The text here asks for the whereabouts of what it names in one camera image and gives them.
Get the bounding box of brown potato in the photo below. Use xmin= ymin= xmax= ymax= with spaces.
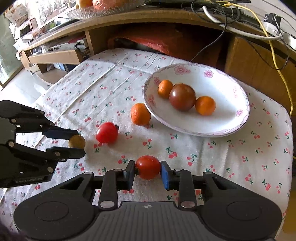
xmin=68 ymin=135 xmax=86 ymax=149

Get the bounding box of small red tomato with stem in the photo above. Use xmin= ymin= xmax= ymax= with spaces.
xmin=135 ymin=155 xmax=161 ymax=180

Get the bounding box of orange mandarin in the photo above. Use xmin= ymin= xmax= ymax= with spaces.
xmin=158 ymin=80 xmax=174 ymax=99
xmin=195 ymin=96 xmax=216 ymax=116
xmin=130 ymin=103 xmax=151 ymax=126

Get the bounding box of orange mandarin front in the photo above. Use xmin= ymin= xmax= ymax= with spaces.
xmin=195 ymin=96 xmax=216 ymax=116

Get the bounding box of dark red tomato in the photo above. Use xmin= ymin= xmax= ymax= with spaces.
xmin=169 ymin=83 xmax=196 ymax=111

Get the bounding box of bright red oval tomato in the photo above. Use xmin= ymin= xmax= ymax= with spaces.
xmin=95 ymin=122 xmax=119 ymax=144

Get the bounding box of cherry print tablecloth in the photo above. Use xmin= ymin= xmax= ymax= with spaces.
xmin=1 ymin=49 xmax=293 ymax=230

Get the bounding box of white floral porcelain bowl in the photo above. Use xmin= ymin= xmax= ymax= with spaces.
xmin=143 ymin=63 xmax=250 ymax=137

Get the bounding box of clear glass fruit dish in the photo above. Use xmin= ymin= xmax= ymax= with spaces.
xmin=67 ymin=0 xmax=147 ymax=20

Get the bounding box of curved wooden tv stand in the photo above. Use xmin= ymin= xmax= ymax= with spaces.
xmin=20 ymin=8 xmax=295 ymax=115

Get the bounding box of white cable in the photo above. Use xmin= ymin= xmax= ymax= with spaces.
xmin=202 ymin=4 xmax=284 ymax=42

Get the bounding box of black cable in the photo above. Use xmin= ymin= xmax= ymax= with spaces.
xmin=189 ymin=0 xmax=241 ymax=63

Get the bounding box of yellow cable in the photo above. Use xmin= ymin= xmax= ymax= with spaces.
xmin=222 ymin=1 xmax=296 ymax=160

